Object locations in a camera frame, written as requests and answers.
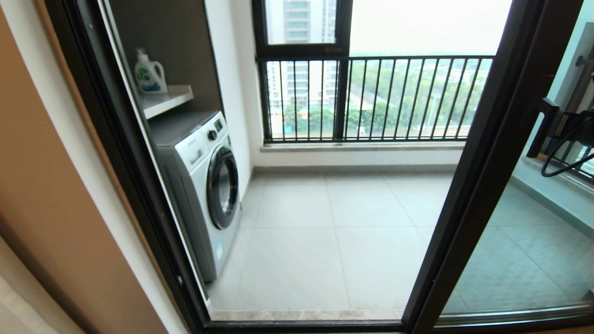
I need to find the white laundry detergent bottle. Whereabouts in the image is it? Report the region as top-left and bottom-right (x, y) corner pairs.
(134, 48), (168, 95)

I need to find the white wall shelf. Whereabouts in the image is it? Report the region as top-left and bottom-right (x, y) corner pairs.
(139, 85), (194, 119)

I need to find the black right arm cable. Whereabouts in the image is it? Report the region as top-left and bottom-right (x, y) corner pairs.
(541, 122), (594, 178)

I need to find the black metal balcony railing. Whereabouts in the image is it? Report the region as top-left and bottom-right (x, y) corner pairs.
(257, 55), (495, 142)

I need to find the black window frame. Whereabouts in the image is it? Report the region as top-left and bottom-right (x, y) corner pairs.
(252, 0), (353, 141)

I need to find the white front-load washing machine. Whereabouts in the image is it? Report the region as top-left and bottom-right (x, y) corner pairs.
(149, 110), (242, 283)

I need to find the dark brown glass sliding door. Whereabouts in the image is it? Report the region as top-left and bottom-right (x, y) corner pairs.
(401, 0), (594, 334)

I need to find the grey stone window sill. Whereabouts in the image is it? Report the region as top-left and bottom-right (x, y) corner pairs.
(260, 142), (466, 153)

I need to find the black metal side railing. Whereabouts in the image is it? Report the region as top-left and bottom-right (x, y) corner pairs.
(543, 46), (594, 179)

